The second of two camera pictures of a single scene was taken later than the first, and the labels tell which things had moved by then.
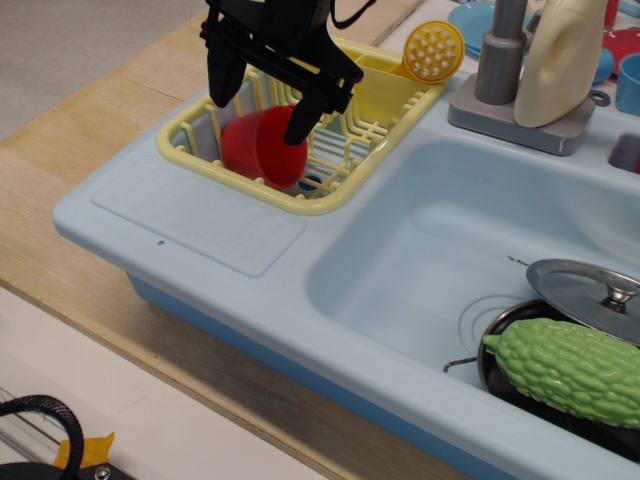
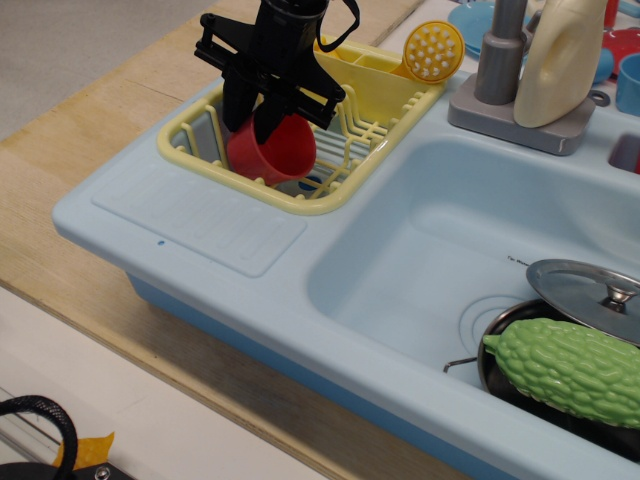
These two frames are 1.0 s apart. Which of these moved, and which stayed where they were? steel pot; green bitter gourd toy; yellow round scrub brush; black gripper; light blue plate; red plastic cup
Moved: red plastic cup; black gripper
Stayed: yellow round scrub brush; green bitter gourd toy; steel pot; light blue plate
